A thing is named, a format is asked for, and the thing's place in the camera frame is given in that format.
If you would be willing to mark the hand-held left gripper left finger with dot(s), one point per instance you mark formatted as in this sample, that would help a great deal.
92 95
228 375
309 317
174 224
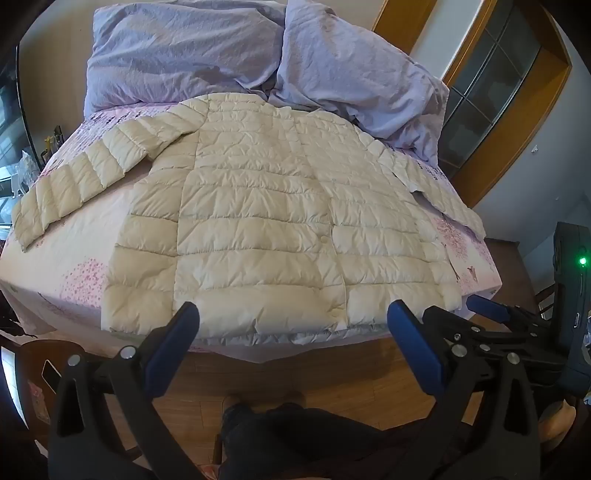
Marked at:
173 341

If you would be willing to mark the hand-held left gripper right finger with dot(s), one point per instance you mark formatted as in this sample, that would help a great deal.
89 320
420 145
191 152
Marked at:
413 344

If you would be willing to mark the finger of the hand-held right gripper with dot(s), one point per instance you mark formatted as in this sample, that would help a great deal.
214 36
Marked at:
487 307
443 323

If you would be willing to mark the cream quilted down jacket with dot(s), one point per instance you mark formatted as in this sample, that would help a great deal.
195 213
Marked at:
258 207

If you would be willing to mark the person's right hand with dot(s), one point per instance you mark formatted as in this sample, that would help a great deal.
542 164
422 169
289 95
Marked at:
558 427

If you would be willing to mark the dark wooden cabinet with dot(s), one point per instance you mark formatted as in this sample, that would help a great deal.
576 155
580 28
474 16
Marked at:
512 272

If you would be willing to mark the bed with floral sheet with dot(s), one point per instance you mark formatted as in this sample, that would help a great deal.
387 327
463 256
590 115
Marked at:
74 258

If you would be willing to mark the person's dark trouser legs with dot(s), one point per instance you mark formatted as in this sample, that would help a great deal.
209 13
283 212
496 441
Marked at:
295 438

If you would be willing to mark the wood-framed glass door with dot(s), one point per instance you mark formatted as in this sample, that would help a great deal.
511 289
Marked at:
498 87

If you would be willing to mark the cluster of small bottles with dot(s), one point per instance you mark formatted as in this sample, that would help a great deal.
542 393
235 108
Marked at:
51 143

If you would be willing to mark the glass window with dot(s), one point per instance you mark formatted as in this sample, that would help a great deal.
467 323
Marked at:
7 138

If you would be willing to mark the lavender crumpled quilt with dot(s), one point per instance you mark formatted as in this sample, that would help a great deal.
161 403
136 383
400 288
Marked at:
351 64

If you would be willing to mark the lavender pillow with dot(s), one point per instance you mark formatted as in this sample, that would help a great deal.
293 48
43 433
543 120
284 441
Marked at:
175 50

